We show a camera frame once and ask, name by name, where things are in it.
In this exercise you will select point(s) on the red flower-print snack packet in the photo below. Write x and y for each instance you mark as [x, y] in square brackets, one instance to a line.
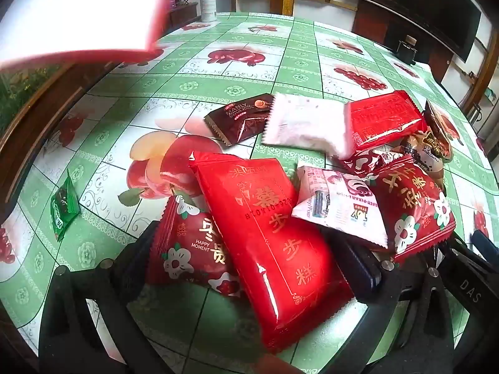
[413, 210]
[187, 249]

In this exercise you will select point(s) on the dark brown gold snack packet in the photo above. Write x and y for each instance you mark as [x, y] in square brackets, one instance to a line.
[438, 132]

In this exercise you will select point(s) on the pink white snack packet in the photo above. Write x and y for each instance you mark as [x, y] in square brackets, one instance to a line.
[335, 206]

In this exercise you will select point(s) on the wooden television stand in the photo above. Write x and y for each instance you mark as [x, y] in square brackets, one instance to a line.
[370, 23]

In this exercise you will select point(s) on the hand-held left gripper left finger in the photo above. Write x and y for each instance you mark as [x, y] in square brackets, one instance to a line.
[128, 276]

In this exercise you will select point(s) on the dark wooden cabinet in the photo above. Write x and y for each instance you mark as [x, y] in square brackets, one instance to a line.
[39, 97]

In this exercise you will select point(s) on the red white patterned snack packet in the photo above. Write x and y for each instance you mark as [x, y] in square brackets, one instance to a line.
[366, 161]

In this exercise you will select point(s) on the black flat television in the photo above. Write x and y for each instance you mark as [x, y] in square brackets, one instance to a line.
[425, 4]

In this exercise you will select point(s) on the red cardboard box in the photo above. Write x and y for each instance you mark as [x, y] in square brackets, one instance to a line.
[78, 7]

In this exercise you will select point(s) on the plain white snack packet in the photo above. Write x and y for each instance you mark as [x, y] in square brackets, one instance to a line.
[308, 124]

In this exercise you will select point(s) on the green snack packet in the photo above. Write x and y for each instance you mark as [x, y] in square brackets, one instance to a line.
[64, 206]

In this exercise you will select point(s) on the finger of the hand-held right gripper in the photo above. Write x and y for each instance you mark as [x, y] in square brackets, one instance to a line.
[487, 247]

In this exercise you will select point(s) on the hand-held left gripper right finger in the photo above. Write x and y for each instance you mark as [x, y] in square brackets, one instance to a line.
[362, 276]

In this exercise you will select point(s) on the small dark glass bottle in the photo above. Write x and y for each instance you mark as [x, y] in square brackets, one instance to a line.
[407, 48]

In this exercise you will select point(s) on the large red snack packet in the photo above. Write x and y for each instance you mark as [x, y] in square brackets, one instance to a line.
[273, 241]

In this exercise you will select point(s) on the green fruit-print tablecloth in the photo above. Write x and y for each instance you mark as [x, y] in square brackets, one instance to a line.
[273, 74]

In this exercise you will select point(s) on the red gold-print snack packet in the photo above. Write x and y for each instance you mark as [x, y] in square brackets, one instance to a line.
[384, 119]

